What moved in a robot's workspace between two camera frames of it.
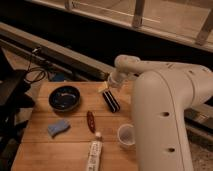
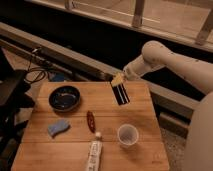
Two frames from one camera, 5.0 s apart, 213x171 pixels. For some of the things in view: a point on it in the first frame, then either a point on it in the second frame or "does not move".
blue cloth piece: (58, 126) does not move
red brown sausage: (91, 121) does not move
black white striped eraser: (112, 103) → (120, 93)
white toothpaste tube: (94, 158) does not move
